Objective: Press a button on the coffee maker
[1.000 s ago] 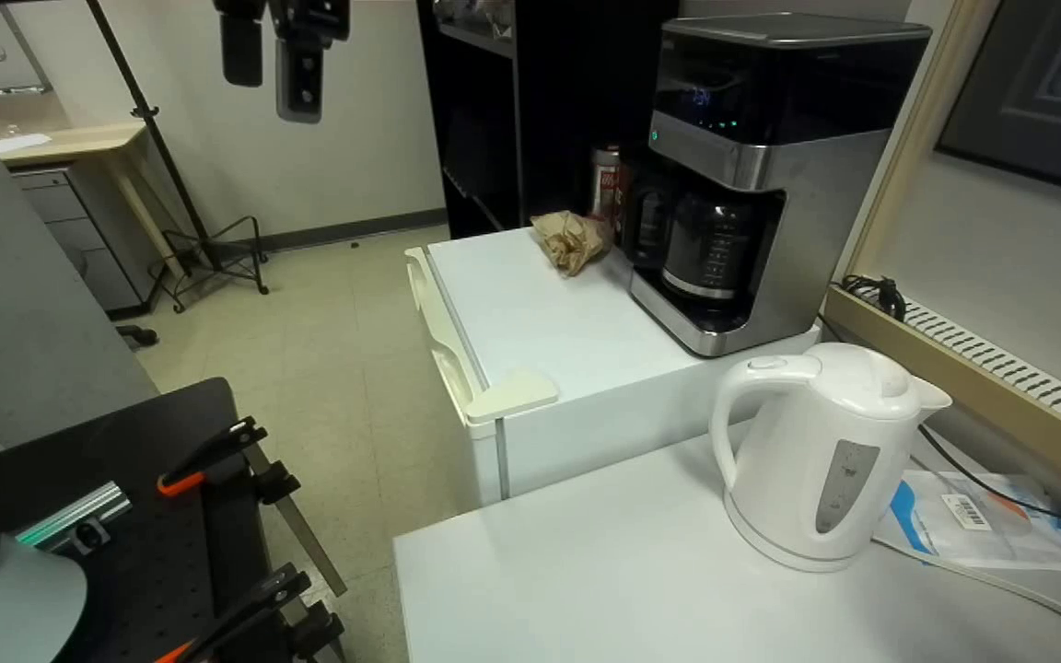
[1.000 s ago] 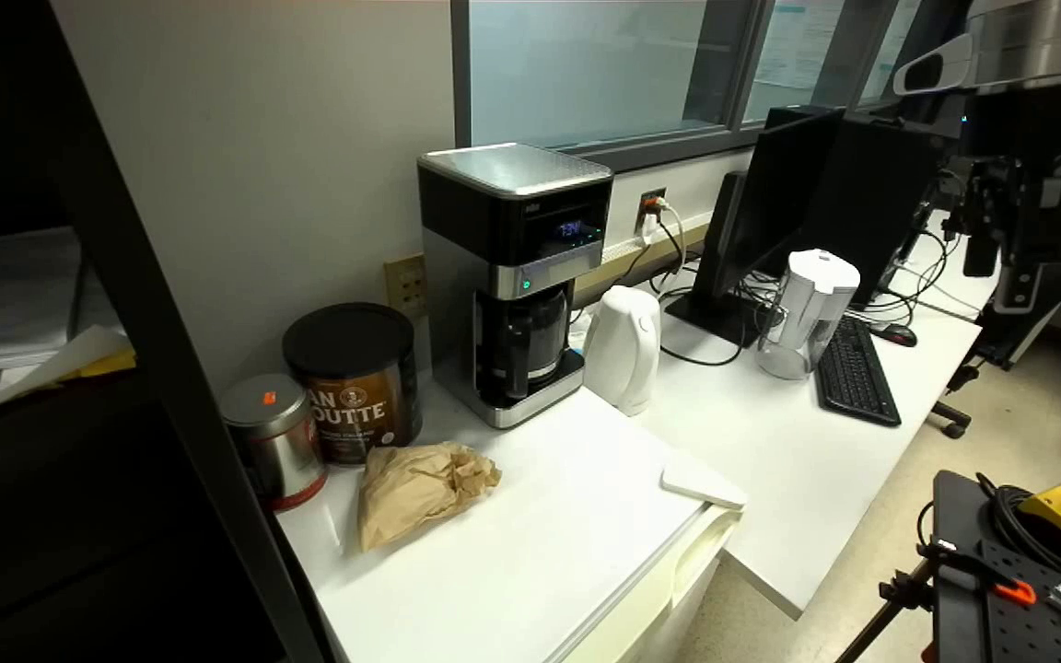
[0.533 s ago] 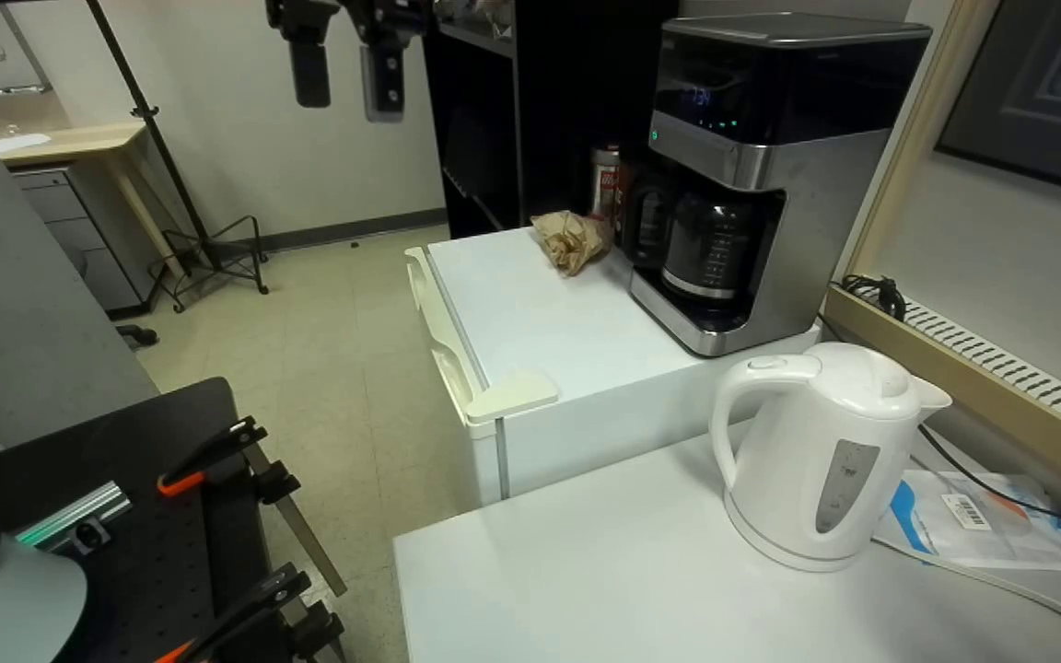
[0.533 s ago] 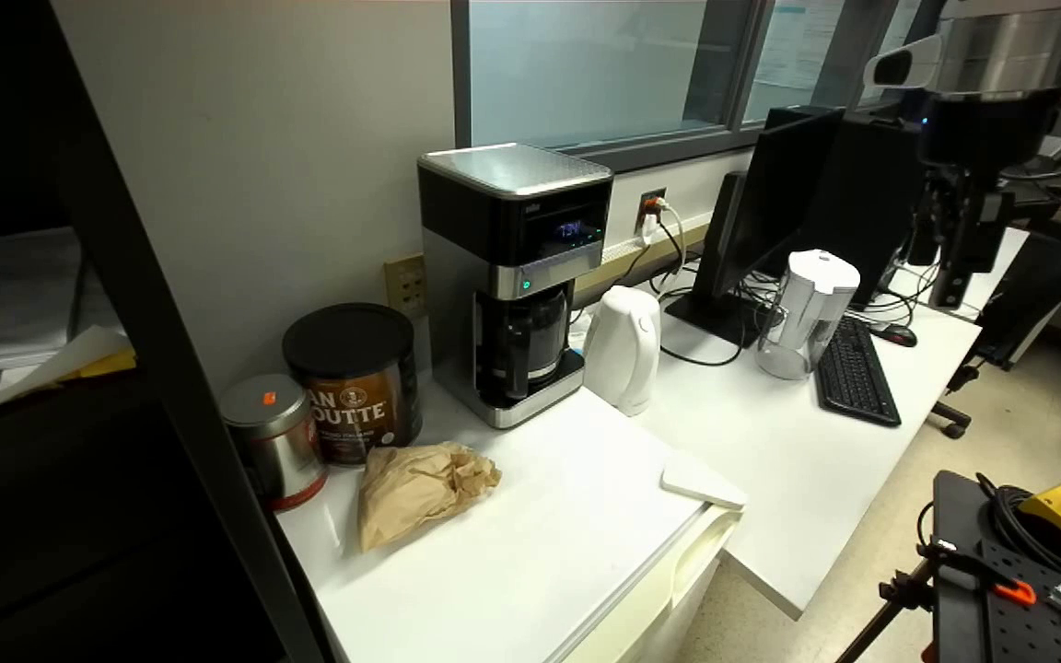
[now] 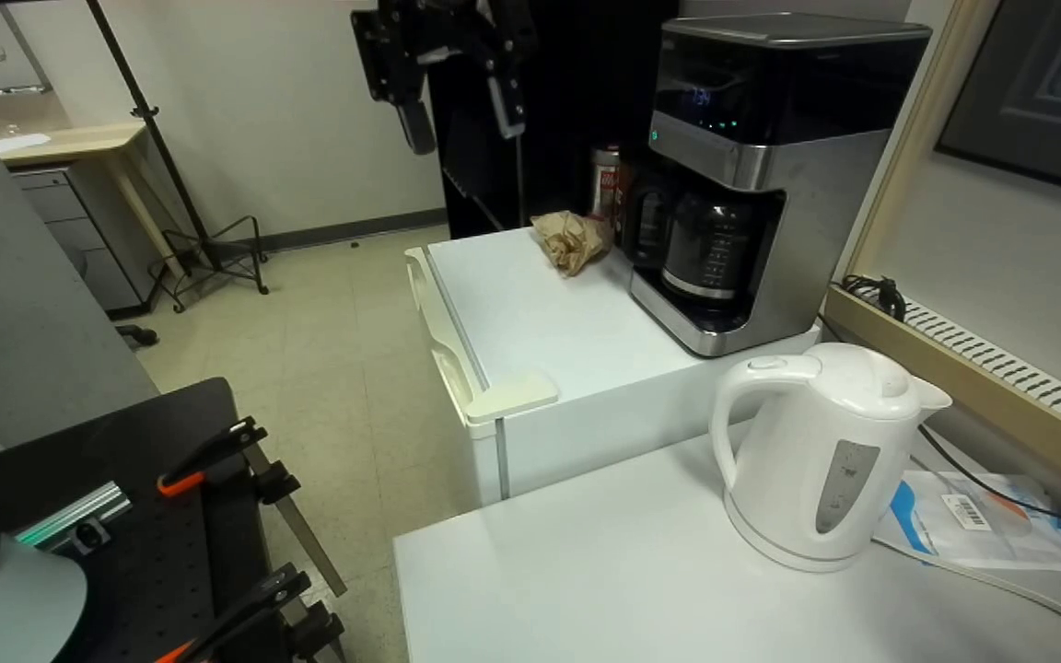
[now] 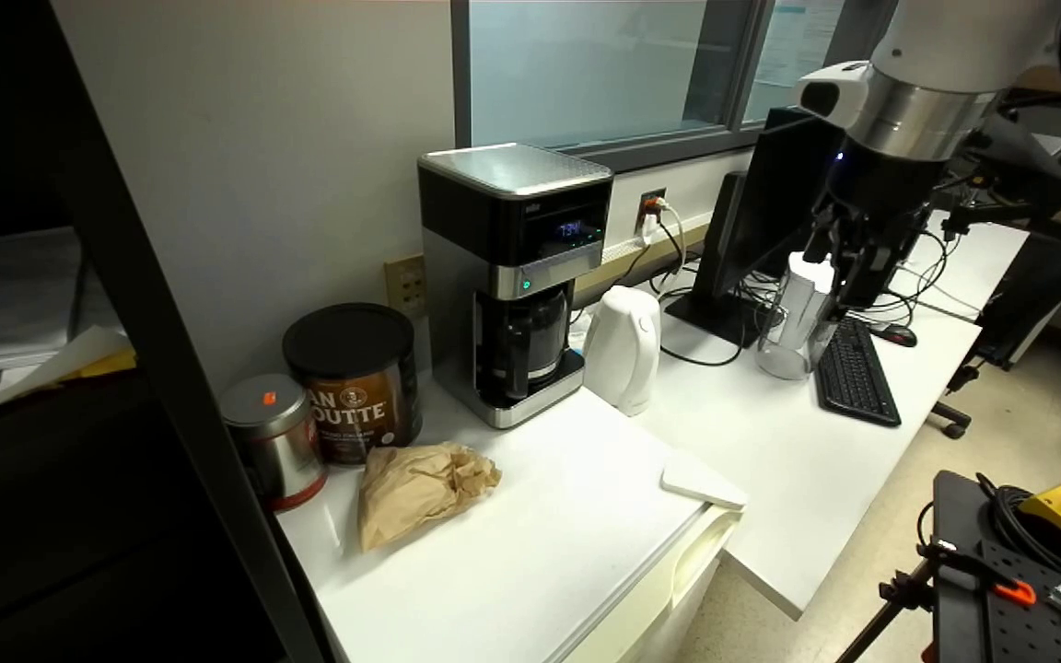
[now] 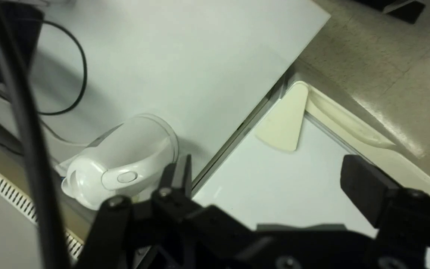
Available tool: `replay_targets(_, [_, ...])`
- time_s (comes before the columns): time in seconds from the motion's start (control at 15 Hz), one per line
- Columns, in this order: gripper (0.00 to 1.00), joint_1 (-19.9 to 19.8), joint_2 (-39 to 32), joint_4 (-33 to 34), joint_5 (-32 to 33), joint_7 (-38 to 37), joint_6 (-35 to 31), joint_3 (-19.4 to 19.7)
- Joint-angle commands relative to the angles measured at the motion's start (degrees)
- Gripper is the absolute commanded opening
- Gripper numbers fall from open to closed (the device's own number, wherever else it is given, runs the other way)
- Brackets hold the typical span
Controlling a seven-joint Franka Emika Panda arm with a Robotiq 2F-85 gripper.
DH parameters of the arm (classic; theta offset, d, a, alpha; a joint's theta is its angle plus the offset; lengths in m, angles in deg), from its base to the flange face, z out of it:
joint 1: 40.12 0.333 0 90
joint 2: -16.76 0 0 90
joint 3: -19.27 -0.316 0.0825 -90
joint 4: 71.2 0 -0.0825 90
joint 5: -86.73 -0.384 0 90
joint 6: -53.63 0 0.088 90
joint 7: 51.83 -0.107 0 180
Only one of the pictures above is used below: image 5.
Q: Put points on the black tripod stand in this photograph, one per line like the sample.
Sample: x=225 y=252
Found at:
x=176 y=187

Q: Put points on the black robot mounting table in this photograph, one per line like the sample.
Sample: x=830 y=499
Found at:
x=150 y=539

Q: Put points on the black orange bar clamp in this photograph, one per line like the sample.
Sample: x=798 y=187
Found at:
x=257 y=613
x=218 y=457

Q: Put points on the light wooden desk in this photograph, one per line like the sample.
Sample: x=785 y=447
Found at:
x=74 y=147

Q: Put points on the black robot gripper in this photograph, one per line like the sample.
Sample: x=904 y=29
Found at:
x=402 y=58

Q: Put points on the glass coffee carafe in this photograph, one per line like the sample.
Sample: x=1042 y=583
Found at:
x=709 y=252

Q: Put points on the green white striped strip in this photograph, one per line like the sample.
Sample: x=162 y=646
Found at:
x=72 y=516

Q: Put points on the white electric kettle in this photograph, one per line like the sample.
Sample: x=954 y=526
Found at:
x=827 y=453

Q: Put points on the dark framed window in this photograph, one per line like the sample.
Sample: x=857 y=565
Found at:
x=1042 y=87

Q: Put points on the clear plastic bag with papers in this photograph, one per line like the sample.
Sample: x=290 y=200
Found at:
x=997 y=519

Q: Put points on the grey partition panel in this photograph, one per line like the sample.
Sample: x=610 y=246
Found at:
x=17 y=295

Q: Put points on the white mini fridge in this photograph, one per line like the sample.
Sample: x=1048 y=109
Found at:
x=556 y=345

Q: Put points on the grey dome with black cap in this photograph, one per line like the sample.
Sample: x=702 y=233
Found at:
x=10 y=603

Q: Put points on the tall black cabinet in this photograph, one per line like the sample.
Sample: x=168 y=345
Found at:
x=580 y=112

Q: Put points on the grey filing cabinet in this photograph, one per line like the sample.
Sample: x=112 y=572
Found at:
x=82 y=239

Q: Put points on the red sauce bottle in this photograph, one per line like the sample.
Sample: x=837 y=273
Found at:
x=606 y=187

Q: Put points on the white radiator vent grille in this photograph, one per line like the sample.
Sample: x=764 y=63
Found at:
x=1024 y=367

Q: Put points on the black and silver coffee maker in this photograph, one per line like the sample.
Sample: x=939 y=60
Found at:
x=803 y=187

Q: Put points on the brown plush toy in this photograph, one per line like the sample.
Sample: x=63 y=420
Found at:
x=568 y=239

